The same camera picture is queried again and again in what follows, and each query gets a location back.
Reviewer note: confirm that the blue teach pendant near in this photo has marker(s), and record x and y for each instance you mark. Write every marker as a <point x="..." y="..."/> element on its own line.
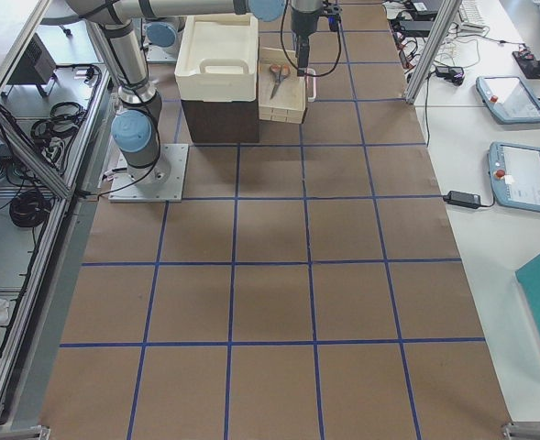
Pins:
<point x="514" y="171"/>

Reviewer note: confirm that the aluminium frame post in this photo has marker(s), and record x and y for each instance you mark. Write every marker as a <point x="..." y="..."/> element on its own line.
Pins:
<point x="439" y="30"/>

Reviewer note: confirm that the white plastic tray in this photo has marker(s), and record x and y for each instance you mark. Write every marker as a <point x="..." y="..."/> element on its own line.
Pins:
<point x="218" y="58"/>

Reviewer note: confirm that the brown wooden drawer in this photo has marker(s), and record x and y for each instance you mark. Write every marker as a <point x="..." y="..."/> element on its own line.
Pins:
<point x="287" y="103"/>

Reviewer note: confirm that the orange grey scissors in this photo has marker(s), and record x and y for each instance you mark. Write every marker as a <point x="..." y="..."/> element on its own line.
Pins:
<point x="280" y="72"/>

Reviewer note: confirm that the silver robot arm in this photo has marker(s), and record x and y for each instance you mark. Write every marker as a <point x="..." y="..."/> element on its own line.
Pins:
<point x="166" y="19"/>
<point x="136" y="130"/>

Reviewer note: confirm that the blue teach pendant far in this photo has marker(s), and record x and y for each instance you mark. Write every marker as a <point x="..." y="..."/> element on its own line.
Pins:
<point x="509" y="99"/>

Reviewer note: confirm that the blue teach pendant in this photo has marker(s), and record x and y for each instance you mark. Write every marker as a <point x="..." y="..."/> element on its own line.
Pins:
<point x="514" y="171"/>
<point x="509" y="99"/>

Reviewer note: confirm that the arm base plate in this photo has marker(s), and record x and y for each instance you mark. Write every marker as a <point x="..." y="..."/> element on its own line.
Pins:
<point x="163" y="183"/>
<point x="156" y="54"/>

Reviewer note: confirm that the black power adapter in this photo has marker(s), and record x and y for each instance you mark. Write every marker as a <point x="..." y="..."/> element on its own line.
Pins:
<point x="463" y="199"/>

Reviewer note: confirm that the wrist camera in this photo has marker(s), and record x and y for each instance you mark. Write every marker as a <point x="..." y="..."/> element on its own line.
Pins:
<point x="331" y="11"/>

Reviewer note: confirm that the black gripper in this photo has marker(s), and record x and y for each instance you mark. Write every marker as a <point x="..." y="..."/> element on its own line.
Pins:
<point x="302" y="23"/>

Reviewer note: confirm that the brown wooden cabinet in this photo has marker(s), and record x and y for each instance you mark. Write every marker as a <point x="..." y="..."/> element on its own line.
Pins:
<point x="222" y="122"/>

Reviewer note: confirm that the white drawer handle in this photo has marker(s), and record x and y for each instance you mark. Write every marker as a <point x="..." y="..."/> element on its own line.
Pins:
<point x="311" y="86"/>

